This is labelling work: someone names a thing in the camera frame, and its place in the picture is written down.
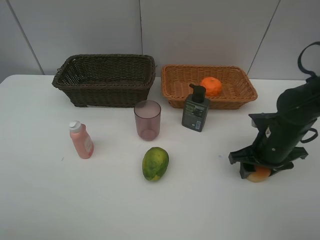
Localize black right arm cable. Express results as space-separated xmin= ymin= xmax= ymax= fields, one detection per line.
xmin=297 ymin=41 xmax=320 ymax=76

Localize green papaya fruit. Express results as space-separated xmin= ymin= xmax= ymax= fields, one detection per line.
xmin=142 ymin=147 xmax=170 ymax=182

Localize orange wicker basket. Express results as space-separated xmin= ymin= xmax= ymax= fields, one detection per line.
xmin=161 ymin=64 xmax=258 ymax=110

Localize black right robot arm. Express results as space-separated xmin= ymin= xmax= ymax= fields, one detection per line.
xmin=228 ymin=77 xmax=320 ymax=179

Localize red yellow half peach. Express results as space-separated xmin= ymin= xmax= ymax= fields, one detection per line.
xmin=246 ymin=166 xmax=271 ymax=183

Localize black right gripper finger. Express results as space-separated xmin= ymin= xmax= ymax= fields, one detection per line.
xmin=269 ymin=162 xmax=294 ymax=177
xmin=239 ymin=162 xmax=256 ymax=179

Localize pink bottle white cap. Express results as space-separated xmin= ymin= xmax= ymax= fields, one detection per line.
xmin=68 ymin=121 xmax=94 ymax=159

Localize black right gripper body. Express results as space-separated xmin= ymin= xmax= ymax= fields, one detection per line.
xmin=228 ymin=113 xmax=316 ymax=168

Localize dark grey pump bottle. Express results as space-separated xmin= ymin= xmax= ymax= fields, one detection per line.
xmin=181 ymin=83 xmax=211 ymax=132

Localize orange tangerine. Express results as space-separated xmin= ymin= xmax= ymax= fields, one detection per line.
xmin=200 ymin=77 xmax=223 ymax=97

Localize dark brown wicker basket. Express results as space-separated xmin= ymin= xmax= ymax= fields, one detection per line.
xmin=52 ymin=54 xmax=156 ymax=108

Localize translucent purple plastic cup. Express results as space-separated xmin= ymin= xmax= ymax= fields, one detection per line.
xmin=133 ymin=100 xmax=162 ymax=141

